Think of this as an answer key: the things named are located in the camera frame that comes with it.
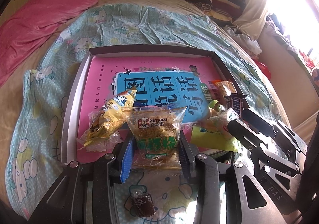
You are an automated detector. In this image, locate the Ximaizi meat floss snack pack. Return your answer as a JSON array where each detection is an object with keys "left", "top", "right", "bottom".
[{"left": 122, "top": 104, "right": 187, "bottom": 169}]

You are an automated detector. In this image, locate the dark jelly candy wrapper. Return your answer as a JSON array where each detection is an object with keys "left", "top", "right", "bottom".
[{"left": 131, "top": 190, "right": 156, "bottom": 217}]

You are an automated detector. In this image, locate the green yellow cake packet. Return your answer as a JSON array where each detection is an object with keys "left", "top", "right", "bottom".
[{"left": 190, "top": 100, "right": 239, "bottom": 152}]

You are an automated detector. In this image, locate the dark Snickers bar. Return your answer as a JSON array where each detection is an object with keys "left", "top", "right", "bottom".
[{"left": 224, "top": 93, "right": 247, "bottom": 117}]

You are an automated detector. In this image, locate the yellow chips snack bag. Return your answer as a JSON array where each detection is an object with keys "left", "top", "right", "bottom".
[{"left": 77, "top": 87, "right": 137, "bottom": 152}]

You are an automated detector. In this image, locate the orange biscuit packet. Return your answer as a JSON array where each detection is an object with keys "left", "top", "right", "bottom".
[{"left": 209, "top": 80, "right": 237, "bottom": 105}]

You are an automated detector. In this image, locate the red plastic bag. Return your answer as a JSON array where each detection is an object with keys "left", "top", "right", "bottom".
[{"left": 256, "top": 61, "right": 271, "bottom": 80}]

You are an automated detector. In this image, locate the pink children's book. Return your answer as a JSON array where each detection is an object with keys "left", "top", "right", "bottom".
[{"left": 76, "top": 56, "right": 230, "bottom": 164}]

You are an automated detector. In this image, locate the grey cardboard tray box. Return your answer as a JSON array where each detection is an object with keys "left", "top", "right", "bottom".
[{"left": 61, "top": 45, "right": 235, "bottom": 165}]

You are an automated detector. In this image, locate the Hello Kitty green blanket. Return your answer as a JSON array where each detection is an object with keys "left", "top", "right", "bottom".
[{"left": 4, "top": 3, "right": 290, "bottom": 224}]

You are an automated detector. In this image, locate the beige curtain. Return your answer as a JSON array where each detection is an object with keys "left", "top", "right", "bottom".
[{"left": 233, "top": 0, "right": 268, "bottom": 40}]

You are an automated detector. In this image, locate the pink quilt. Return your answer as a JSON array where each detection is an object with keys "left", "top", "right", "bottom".
[{"left": 1, "top": 0, "right": 98, "bottom": 85}]

